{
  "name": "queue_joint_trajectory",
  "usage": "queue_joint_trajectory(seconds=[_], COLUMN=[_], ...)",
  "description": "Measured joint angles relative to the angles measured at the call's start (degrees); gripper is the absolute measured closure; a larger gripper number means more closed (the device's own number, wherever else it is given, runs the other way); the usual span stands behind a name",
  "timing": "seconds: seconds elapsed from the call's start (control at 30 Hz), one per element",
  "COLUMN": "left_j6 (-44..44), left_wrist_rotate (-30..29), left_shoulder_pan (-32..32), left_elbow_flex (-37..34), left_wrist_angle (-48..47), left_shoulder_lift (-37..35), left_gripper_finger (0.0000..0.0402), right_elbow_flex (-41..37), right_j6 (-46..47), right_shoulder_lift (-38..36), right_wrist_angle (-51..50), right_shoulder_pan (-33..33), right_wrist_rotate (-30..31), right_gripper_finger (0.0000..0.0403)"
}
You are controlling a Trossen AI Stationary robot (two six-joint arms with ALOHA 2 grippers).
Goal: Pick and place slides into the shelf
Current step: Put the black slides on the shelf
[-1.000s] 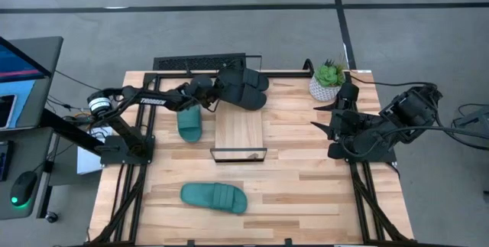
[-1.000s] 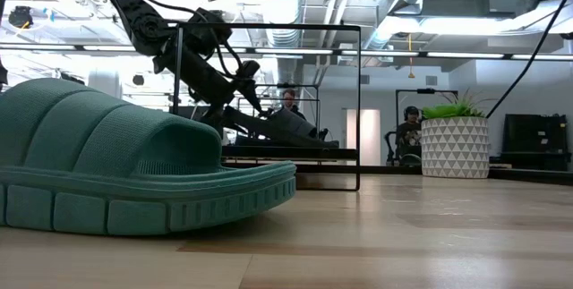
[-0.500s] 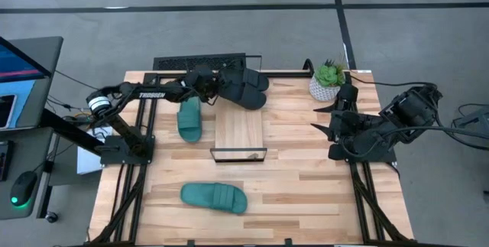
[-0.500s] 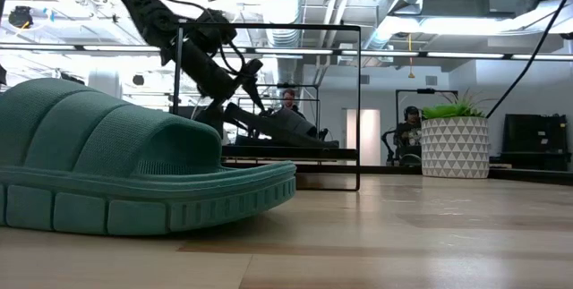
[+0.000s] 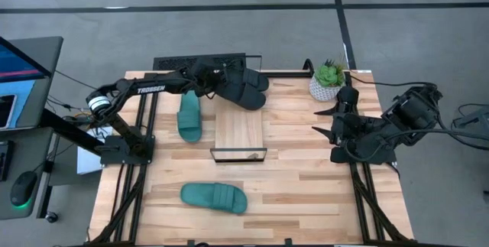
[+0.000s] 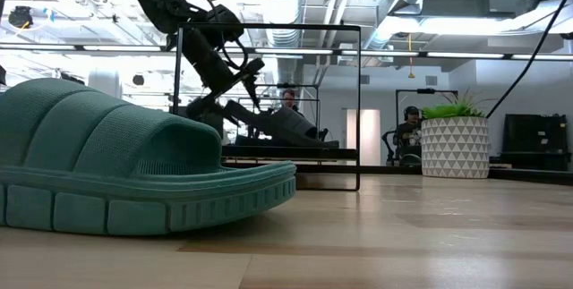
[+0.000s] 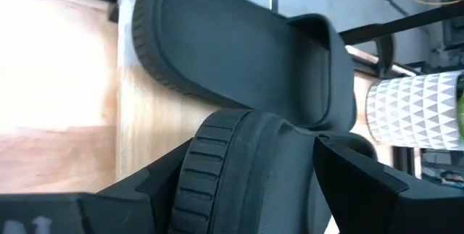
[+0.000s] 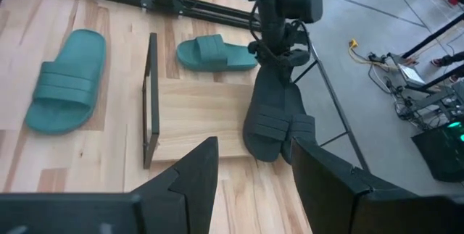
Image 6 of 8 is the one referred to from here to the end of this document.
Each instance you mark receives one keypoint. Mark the black dome camera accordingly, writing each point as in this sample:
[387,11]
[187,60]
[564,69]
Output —
[20,16]

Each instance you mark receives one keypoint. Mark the person with headphones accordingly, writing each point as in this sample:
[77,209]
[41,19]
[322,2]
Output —
[409,132]

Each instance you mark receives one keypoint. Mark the succulent in white patterned pot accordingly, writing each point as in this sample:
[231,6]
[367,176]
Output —
[454,146]

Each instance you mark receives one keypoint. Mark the silver ribbed ventilation duct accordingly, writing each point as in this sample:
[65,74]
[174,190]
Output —
[282,2]

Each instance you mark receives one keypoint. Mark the wooden shelf with black frame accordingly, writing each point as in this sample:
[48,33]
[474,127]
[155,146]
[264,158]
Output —
[286,152]

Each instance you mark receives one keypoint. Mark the black cabinet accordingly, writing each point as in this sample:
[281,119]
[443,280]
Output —
[535,137]

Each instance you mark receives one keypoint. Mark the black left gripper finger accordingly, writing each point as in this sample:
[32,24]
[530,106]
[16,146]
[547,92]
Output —
[206,107]
[254,94]

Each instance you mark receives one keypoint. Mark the black background rig frame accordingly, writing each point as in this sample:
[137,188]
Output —
[425,90]

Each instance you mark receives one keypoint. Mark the white door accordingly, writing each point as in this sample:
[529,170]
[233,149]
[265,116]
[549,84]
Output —
[362,137]

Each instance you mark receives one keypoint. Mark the teal slide sandal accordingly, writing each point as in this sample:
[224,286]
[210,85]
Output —
[112,146]

